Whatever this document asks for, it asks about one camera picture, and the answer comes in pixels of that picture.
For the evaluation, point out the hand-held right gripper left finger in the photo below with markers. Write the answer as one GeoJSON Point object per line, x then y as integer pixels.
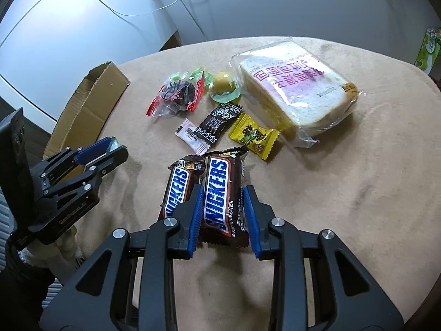
{"type": "Point", "coordinates": [195, 213]}

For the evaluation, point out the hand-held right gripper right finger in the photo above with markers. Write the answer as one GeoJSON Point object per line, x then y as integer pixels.
{"type": "Point", "coordinates": [251, 220]}

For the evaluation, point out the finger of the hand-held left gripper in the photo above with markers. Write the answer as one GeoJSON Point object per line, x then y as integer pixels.
{"type": "Point", "coordinates": [96, 148]}
{"type": "Point", "coordinates": [110, 160]}

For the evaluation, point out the large brown chocolate bar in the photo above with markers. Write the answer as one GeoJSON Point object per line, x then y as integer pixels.
{"type": "Point", "coordinates": [220, 193]}

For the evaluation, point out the small brown chocolate bar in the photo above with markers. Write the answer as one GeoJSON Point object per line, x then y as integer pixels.
{"type": "Point", "coordinates": [175, 186]}

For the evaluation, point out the cardboard box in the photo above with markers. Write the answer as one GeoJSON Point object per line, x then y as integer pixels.
{"type": "Point", "coordinates": [86, 110]}

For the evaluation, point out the yellow candy packet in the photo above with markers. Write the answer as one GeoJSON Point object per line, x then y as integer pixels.
{"type": "Point", "coordinates": [253, 136]}

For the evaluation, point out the black candy packet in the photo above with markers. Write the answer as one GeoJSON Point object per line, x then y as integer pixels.
{"type": "Point", "coordinates": [215, 122]}

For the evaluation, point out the clear red-edged snack packet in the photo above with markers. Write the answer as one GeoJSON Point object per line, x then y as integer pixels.
{"type": "Point", "coordinates": [175, 93]}

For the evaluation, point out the yellow jelly cup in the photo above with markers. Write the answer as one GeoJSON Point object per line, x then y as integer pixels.
{"type": "Point", "coordinates": [224, 82]}

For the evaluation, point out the bagged sliced bread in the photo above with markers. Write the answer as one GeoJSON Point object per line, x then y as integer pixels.
{"type": "Point", "coordinates": [293, 82]}

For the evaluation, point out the grey ribbed cloth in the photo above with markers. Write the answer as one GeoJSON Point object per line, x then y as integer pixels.
{"type": "Point", "coordinates": [6, 217]}

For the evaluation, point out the person's dark clothing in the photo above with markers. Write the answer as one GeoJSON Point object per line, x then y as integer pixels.
{"type": "Point", "coordinates": [20, 300]}

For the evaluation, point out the white cabinet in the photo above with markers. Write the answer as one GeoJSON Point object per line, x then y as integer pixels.
{"type": "Point", "coordinates": [69, 34]}

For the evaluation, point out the green wrapped candy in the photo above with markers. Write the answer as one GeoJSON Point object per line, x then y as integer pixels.
{"type": "Point", "coordinates": [198, 74]}

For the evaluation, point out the green carton box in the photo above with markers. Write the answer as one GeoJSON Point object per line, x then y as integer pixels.
{"type": "Point", "coordinates": [429, 51]}

